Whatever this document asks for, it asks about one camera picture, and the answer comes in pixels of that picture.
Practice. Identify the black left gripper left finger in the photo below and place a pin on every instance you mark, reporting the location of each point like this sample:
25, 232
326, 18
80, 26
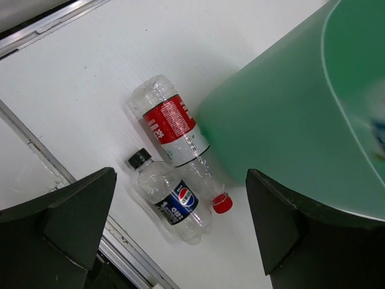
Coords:
52, 240

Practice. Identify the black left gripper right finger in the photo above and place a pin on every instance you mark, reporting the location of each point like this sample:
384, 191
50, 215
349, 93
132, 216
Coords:
306, 244

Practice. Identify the clear Pepsi bottle black cap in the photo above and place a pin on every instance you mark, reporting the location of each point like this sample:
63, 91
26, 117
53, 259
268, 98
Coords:
169, 195

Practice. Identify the clear bottle red label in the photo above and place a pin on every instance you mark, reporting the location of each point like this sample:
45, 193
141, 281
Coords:
162, 112

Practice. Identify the green plastic bin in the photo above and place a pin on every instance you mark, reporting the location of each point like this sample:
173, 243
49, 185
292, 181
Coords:
298, 112

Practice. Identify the aluminium table frame rail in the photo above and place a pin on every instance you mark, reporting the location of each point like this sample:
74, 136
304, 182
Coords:
119, 262

